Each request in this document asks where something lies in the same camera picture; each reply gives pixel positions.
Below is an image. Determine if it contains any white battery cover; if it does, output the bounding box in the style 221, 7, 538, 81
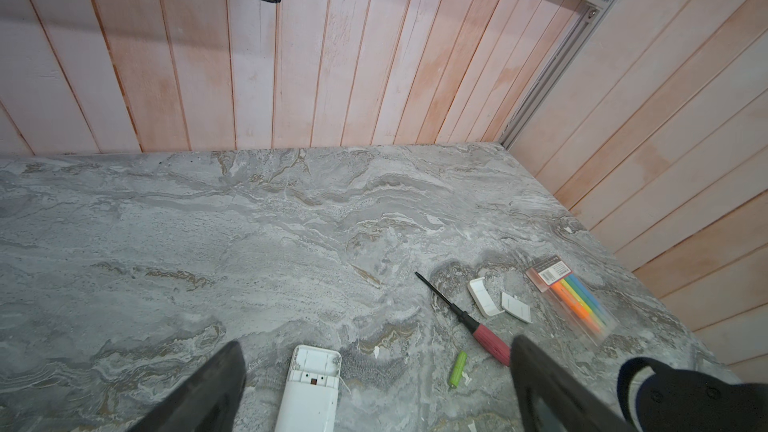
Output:
468, 278, 503, 318

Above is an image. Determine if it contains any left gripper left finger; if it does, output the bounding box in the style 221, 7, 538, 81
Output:
130, 341, 247, 431

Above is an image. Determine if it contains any white remote control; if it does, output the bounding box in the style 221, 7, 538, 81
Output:
275, 345, 342, 432

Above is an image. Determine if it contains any red handled screwdriver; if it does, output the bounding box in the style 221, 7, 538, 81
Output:
415, 272, 511, 368

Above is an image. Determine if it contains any small white plastic piece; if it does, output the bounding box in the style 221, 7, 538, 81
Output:
500, 292, 532, 324

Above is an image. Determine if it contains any green battery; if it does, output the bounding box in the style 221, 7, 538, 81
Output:
448, 351, 468, 389

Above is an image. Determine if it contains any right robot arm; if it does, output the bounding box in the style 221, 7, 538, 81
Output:
616, 357, 767, 431

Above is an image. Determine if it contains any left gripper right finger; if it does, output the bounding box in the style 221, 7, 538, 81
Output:
510, 335, 633, 432

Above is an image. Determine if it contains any colored highlighter pack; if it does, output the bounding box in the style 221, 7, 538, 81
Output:
526, 255, 618, 348

